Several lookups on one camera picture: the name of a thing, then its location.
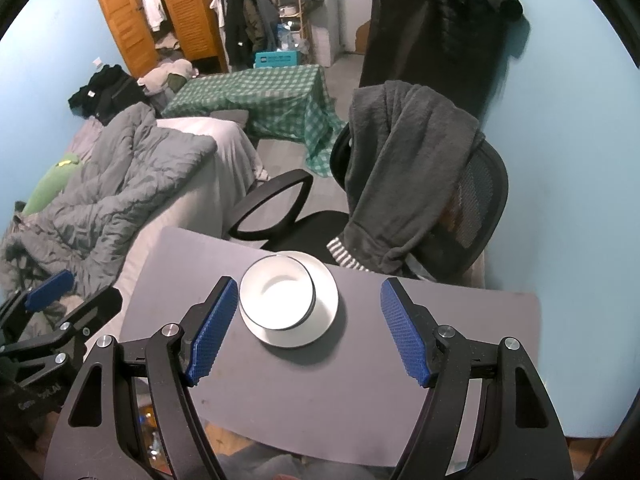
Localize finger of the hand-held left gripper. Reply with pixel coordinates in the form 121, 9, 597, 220
0, 269, 77, 333
0, 286, 124, 377

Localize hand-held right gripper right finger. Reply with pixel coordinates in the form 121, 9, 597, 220
380, 276, 574, 480

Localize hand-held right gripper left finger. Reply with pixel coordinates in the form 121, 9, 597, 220
44, 275, 240, 480

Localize large white bowl black rim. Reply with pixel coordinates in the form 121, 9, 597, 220
239, 254, 317, 332

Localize small white bowl black rim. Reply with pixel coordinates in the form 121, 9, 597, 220
257, 267, 307, 313

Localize white plate black rim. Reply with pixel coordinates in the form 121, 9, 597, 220
239, 251, 340, 350

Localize green plush pillow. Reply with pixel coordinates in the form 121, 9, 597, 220
22, 152, 82, 217

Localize grey quilt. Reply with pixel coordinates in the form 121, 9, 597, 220
0, 104, 219, 303

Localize black mesh office chair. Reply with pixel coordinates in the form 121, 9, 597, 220
227, 125, 511, 282

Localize white bed sheet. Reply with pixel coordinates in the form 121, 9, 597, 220
114, 116, 272, 292

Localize grey fleece robe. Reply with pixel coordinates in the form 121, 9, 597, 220
326, 80, 487, 282

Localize black clothes pile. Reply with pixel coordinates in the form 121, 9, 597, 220
67, 64, 152, 122

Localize grey cushion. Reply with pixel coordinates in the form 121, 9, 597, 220
209, 108, 249, 127

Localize beige cloth bundle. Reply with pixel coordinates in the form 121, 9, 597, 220
137, 58, 194, 94

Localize green checked tablecloth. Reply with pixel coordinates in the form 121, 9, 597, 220
161, 64, 347, 179

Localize blue plastic crate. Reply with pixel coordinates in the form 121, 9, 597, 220
254, 50, 304, 69

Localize wooden wardrobe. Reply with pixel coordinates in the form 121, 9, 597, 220
91, 0, 228, 77

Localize black hanging coat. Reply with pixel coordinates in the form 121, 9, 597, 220
359, 0, 524, 122

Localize dark hanging jackets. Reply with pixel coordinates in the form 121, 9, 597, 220
215, 0, 282, 67

